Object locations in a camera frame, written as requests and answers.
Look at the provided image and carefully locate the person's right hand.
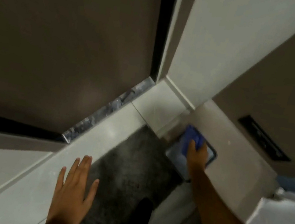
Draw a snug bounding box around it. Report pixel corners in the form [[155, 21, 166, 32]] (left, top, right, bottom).
[[183, 139, 212, 180]]

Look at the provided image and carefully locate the person's left hand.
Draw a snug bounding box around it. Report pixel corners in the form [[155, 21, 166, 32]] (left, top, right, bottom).
[[46, 151, 104, 224]]

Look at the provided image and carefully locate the blue cleaning cloth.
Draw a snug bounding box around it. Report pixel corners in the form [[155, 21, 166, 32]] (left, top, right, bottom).
[[179, 124, 208, 160]]

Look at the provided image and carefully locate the person's right forearm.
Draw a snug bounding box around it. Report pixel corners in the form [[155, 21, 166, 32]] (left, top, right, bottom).
[[181, 167, 295, 224]]

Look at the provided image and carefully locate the grey shaggy floor mat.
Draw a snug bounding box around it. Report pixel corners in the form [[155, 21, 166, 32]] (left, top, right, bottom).
[[76, 116, 191, 224]]

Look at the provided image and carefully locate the beige boxed ledge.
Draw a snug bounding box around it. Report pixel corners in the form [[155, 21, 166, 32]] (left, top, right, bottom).
[[175, 97, 290, 224]]

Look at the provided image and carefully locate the black shoe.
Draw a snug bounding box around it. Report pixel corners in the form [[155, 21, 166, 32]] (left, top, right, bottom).
[[129, 195, 155, 224]]

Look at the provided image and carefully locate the black slotted vent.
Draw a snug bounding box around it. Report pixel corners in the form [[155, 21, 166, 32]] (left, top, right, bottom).
[[232, 113, 295, 163]]

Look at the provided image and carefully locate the grey marble threshold strip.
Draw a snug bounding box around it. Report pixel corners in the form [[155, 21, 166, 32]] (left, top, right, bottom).
[[60, 64, 157, 156]]

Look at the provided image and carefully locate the brown door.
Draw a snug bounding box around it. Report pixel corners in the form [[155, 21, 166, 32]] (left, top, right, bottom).
[[0, 0, 176, 158]]

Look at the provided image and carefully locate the dark-framed glossy wall plate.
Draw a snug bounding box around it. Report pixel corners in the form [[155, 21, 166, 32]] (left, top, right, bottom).
[[161, 132, 220, 187]]

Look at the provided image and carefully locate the white door frame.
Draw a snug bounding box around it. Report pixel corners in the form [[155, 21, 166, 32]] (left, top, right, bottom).
[[153, 0, 295, 128]]

